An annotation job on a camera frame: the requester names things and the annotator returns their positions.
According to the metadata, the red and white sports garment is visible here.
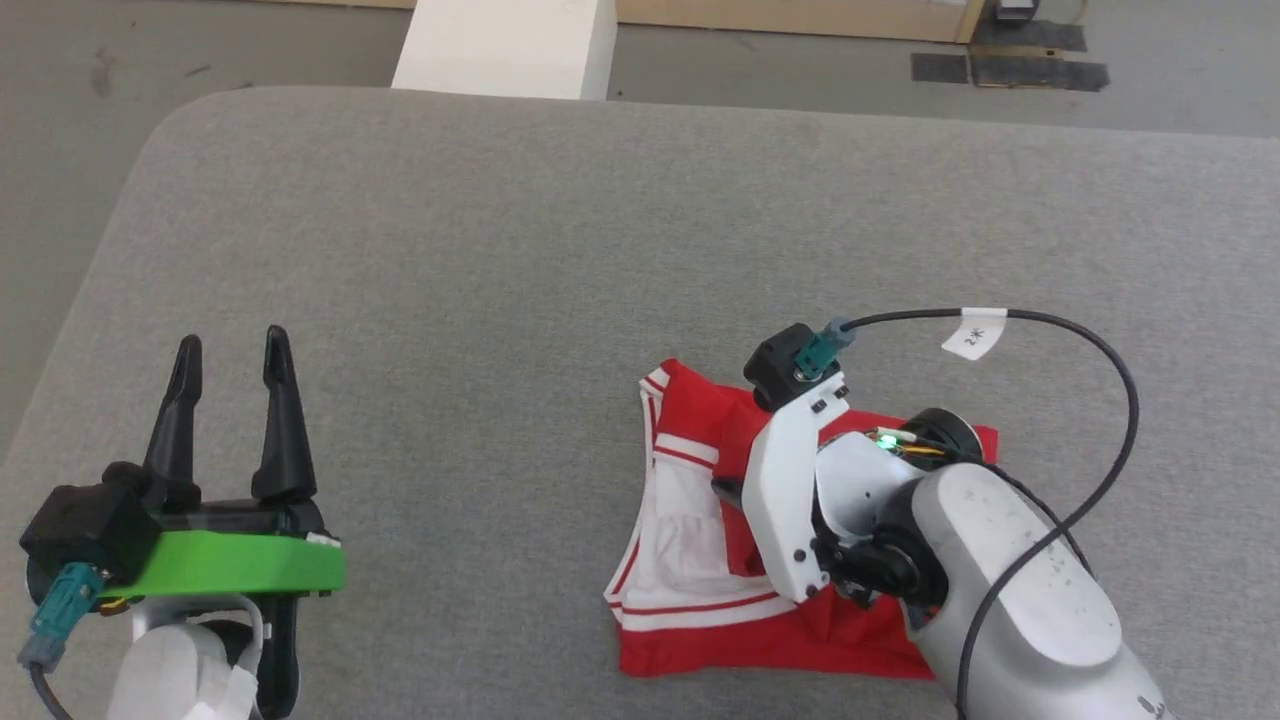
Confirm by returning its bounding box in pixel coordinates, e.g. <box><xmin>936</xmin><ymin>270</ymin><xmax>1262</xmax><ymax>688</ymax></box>
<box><xmin>603</xmin><ymin>358</ymin><xmax>1001</xmax><ymax>681</ymax></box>

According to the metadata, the black floor tape strip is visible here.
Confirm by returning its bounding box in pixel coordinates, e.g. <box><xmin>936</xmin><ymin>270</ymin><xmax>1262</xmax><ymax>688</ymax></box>
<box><xmin>910</xmin><ymin>52</ymin><xmax>971</xmax><ymax>85</ymax></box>
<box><xmin>970</xmin><ymin>55</ymin><xmax>1111</xmax><ymax>93</ymax></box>
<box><xmin>975</xmin><ymin>20</ymin><xmax>1088</xmax><ymax>53</ymax></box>

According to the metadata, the white rectangular block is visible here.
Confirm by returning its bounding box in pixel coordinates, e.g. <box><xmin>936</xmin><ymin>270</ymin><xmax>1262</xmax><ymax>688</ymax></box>
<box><xmin>390</xmin><ymin>0</ymin><xmax>619</xmax><ymax>101</ymax></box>

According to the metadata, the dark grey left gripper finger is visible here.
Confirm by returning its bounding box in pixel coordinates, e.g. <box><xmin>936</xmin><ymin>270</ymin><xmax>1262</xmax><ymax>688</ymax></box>
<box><xmin>140</xmin><ymin>335</ymin><xmax>204</xmax><ymax>509</ymax></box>
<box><xmin>250</xmin><ymin>325</ymin><xmax>319</xmax><ymax>504</ymax></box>

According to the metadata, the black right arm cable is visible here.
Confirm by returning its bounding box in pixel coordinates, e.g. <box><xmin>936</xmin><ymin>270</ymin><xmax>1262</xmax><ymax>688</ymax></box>
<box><xmin>795</xmin><ymin>308</ymin><xmax>1141</xmax><ymax>720</ymax></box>

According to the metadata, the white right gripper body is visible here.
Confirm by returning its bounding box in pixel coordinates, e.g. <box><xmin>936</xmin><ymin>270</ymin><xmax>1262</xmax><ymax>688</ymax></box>
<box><xmin>742</xmin><ymin>375</ymin><xmax>933</xmax><ymax>605</ymax></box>

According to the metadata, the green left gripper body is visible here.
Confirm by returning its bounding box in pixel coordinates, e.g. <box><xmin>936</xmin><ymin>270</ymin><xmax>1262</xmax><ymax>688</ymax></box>
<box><xmin>100</xmin><ymin>462</ymin><xmax>348</xmax><ymax>717</ymax></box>

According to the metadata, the white paper cable label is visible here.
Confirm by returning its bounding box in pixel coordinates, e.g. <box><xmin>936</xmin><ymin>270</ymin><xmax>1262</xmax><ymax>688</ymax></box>
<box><xmin>940</xmin><ymin>307</ymin><xmax>1008</xmax><ymax>361</ymax></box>

